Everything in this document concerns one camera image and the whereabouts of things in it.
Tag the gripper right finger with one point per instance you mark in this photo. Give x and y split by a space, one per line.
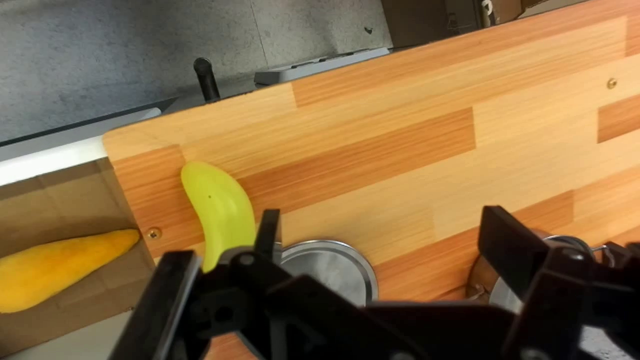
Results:
560 300

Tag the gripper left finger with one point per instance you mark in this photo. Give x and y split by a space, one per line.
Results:
170 310

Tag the silver metal pot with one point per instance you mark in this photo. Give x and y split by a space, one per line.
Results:
502 300

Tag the yellow toy banana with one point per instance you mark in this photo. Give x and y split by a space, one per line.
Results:
220 210

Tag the orange-yellow plush toy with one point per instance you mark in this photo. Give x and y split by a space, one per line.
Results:
55 270

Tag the cardboard box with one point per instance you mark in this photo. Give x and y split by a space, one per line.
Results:
65 200

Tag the silver round burner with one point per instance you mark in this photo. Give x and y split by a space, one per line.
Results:
330 267

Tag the wooden toy kitchen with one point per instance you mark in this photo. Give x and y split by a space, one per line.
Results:
400 150

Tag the black lever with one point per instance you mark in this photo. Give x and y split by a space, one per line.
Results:
206 80

